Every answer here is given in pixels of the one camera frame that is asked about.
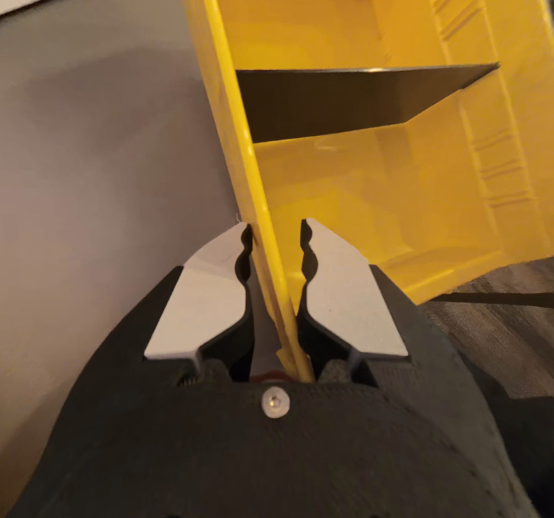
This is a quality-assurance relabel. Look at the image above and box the black metal bar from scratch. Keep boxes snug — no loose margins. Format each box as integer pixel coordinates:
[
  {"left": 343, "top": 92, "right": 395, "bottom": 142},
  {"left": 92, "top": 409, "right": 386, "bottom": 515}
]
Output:
[{"left": 428, "top": 291, "right": 554, "bottom": 308}]

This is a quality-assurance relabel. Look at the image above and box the yellow plastic bin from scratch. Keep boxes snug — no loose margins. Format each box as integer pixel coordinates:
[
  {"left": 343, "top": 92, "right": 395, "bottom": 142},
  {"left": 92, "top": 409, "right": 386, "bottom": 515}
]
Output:
[{"left": 173, "top": 0, "right": 554, "bottom": 384}]

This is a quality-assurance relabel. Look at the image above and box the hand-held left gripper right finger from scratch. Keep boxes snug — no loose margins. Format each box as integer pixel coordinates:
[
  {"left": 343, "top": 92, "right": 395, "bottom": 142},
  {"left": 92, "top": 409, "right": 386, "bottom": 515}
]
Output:
[{"left": 295, "top": 218, "right": 410, "bottom": 384}]

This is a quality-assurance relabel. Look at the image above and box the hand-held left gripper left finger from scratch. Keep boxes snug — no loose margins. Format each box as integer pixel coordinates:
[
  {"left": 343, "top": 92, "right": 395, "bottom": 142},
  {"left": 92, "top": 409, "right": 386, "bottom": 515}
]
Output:
[{"left": 144, "top": 223, "right": 255, "bottom": 384}]

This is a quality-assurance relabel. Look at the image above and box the black bin divider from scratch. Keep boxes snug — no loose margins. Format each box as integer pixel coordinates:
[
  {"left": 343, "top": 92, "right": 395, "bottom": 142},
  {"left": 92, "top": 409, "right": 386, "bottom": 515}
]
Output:
[{"left": 235, "top": 63, "right": 500, "bottom": 144}]

